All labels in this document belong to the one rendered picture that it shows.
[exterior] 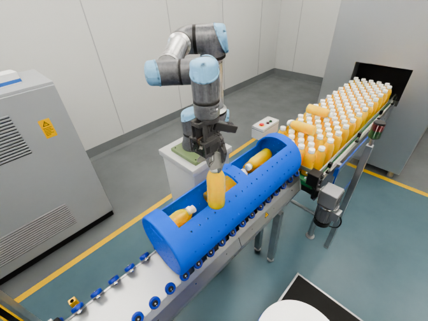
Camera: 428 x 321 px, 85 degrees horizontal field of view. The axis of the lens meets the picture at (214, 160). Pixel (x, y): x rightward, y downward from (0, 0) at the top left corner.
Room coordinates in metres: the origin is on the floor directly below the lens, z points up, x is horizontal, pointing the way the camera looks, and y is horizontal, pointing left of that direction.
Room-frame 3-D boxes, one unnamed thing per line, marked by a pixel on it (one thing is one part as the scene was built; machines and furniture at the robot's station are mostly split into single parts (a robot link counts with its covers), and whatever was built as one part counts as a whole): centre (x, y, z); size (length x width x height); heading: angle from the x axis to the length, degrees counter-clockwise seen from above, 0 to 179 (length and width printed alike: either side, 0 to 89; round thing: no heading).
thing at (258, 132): (1.53, -0.40, 1.05); 0.20 x 0.10 x 0.10; 132
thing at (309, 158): (1.17, -0.61, 0.99); 0.07 x 0.07 x 0.19
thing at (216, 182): (0.63, 0.00, 1.34); 0.07 x 0.07 x 0.19
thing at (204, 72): (0.62, 0.01, 1.74); 0.09 x 0.08 x 0.11; 176
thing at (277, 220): (1.08, -0.44, 0.31); 0.06 x 0.06 x 0.63; 42
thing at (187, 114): (1.18, 0.10, 1.34); 0.13 x 0.12 x 0.14; 86
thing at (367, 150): (1.16, -0.97, 0.55); 0.04 x 0.04 x 1.10; 42
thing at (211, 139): (0.61, 0.02, 1.58); 0.09 x 0.08 x 0.12; 133
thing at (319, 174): (1.05, -0.61, 0.95); 0.10 x 0.07 x 0.10; 42
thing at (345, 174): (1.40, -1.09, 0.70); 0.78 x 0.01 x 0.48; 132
